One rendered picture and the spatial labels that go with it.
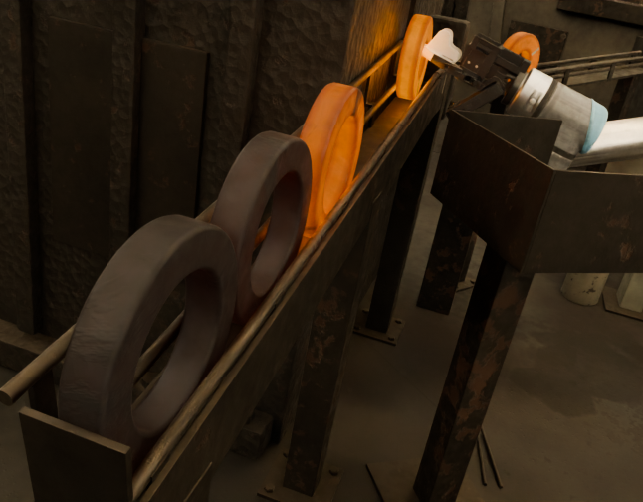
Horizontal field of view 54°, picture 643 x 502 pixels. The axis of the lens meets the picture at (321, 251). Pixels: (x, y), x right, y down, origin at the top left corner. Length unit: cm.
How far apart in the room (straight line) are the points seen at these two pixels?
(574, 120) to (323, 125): 65
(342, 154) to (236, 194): 32
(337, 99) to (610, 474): 111
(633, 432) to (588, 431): 12
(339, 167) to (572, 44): 331
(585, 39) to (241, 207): 362
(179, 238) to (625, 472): 132
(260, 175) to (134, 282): 18
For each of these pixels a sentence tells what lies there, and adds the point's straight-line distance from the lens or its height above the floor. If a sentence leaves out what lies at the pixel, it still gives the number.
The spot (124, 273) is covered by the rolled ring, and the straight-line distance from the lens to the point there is 40.
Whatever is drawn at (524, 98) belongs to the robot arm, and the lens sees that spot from 123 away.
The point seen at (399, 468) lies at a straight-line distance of 134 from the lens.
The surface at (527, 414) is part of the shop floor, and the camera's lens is 162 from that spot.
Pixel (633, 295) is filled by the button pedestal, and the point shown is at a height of 6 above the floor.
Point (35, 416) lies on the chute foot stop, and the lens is 43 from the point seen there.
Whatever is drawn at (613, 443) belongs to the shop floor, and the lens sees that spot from 166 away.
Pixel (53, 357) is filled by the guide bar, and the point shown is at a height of 64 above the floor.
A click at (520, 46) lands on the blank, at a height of 75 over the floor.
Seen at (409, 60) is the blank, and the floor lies 75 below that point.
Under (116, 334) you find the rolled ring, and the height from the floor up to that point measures 69.
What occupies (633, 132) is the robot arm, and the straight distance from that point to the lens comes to 144.
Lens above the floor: 91
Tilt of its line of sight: 25 degrees down
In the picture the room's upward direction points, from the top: 10 degrees clockwise
